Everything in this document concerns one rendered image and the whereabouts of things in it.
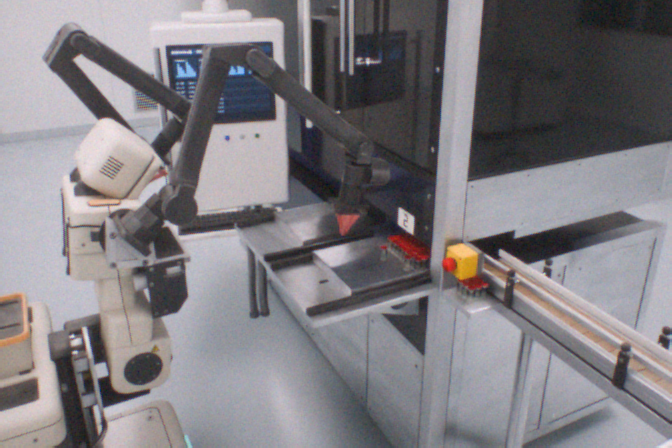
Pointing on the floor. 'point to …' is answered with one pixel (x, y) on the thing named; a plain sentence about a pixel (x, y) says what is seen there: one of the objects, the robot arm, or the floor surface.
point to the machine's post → (451, 176)
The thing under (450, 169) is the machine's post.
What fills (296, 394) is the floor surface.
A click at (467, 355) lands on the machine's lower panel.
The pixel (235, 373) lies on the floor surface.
